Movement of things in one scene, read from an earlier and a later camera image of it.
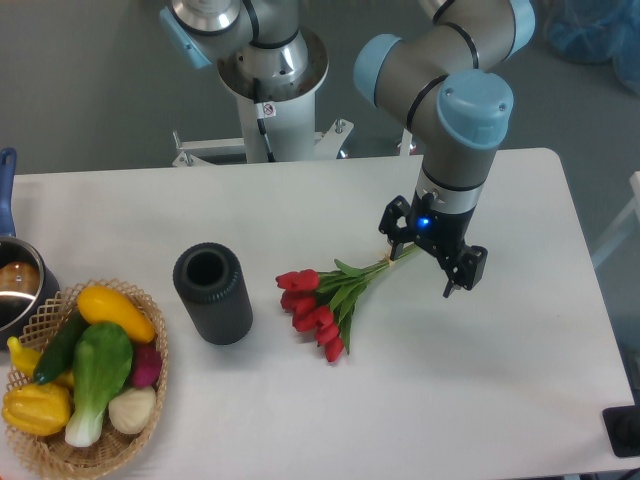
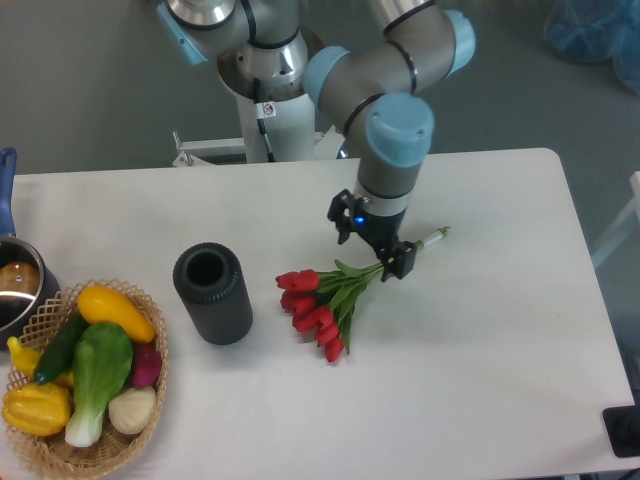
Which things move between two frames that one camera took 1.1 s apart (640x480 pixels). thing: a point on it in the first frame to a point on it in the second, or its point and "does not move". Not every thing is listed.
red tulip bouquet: x=321 y=302 does not move
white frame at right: x=627 y=224 does not move
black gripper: x=441 y=230 to x=398 y=259
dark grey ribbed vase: x=212 y=284 does not move
